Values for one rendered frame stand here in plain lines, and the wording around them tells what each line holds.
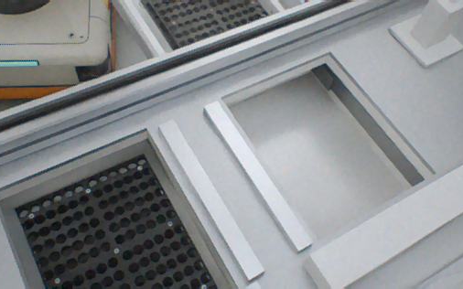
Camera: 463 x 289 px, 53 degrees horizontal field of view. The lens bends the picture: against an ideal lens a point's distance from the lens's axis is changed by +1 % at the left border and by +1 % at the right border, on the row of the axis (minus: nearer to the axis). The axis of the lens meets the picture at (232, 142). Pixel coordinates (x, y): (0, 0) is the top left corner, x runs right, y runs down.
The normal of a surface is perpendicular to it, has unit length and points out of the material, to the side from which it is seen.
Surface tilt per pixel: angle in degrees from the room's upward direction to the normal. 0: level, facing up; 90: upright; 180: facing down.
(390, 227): 0
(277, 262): 0
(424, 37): 90
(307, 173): 0
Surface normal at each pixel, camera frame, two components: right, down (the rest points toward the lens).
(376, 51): 0.11, -0.51
